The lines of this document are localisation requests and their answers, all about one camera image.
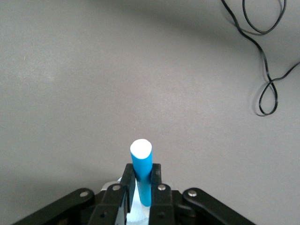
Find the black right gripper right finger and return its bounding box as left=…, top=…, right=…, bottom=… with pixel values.
left=149, top=163, right=257, bottom=225

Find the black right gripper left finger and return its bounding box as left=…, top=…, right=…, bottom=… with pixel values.
left=10, top=163, right=137, bottom=225

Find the blue marker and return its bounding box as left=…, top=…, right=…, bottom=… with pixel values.
left=129, top=138, right=153, bottom=208

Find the thin black loose cable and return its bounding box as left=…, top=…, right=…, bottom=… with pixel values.
left=220, top=0, right=300, bottom=117

